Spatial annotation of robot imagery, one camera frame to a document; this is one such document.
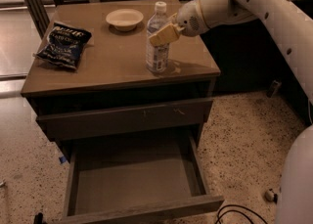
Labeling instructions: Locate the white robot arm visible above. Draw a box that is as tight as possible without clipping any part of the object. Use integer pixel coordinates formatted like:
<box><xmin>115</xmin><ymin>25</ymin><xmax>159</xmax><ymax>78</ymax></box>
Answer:
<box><xmin>149</xmin><ymin>0</ymin><xmax>313</xmax><ymax>224</ymax></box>

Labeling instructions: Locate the white paper bowl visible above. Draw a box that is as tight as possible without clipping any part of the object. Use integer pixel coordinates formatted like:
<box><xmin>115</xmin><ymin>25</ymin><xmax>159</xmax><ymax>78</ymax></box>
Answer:
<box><xmin>106</xmin><ymin>9</ymin><xmax>144</xmax><ymax>32</ymax></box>

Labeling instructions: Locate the white striped floor tool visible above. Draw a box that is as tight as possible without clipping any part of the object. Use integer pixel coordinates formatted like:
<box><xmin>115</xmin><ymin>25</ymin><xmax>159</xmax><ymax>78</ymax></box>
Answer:
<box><xmin>264</xmin><ymin>189</ymin><xmax>278</xmax><ymax>202</ymax></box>

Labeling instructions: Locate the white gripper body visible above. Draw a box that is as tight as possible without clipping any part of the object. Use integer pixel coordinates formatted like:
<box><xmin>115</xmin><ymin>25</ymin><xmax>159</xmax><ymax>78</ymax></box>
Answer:
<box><xmin>176</xmin><ymin>0</ymin><xmax>209</xmax><ymax>37</ymax></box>

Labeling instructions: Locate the black object bottom left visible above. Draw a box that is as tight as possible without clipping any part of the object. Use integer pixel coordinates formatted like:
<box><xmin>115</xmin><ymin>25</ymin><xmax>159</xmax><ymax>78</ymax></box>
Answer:
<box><xmin>33</xmin><ymin>212</ymin><xmax>43</xmax><ymax>224</ymax></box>

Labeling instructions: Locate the open middle drawer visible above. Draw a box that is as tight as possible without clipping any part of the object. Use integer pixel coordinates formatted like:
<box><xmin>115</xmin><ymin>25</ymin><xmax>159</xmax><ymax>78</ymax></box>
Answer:
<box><xmin>58</xmin><ymin>129</ymin><xmax>224</xmax><ymax>224</ymax></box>

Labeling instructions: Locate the blue chips bag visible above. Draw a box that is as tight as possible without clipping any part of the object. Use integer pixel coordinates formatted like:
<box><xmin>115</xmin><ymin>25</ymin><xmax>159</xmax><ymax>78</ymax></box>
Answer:
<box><xmin>34</xmin><ymin>22</ymin><xmax>92</xmax><ymax>70</ymax></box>

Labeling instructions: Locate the closed top drawer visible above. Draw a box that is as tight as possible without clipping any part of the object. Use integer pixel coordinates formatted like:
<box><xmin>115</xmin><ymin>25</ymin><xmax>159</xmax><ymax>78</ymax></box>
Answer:
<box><xmin>37</xmin><ymin>98</ymin><xmax>212</xmax><ymax>141</ymax></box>

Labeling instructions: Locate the blue tape piece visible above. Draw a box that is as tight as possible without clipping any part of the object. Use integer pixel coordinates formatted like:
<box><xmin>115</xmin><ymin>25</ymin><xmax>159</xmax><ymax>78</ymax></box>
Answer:
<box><xmin>59</xmin><ymin>157</ymin><xmax>67</xmax><ymax>164</ymax></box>

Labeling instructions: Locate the brown drawer cabinet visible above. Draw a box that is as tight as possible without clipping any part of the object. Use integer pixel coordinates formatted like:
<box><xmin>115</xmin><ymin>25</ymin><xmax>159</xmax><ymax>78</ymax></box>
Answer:
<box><xmin>21</xmin><ymin>0</ymin><xmax>226</xmax><ymax>224</ymax></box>

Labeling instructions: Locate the black floor cable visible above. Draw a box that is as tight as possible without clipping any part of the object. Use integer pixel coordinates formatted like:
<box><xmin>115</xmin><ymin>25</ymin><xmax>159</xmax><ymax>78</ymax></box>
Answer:
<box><xmin>214</xmin><ymin>204</ymin><xmax>269</xmax><ymax>224</ymax></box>

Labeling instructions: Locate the clear plastic water bottle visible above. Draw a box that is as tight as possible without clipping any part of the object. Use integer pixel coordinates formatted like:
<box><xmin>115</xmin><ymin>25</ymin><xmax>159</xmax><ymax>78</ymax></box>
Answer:
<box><xmin>146</xmin><ymin>1</ymin><xmax>169</xmax><ymax>73</ymax></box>

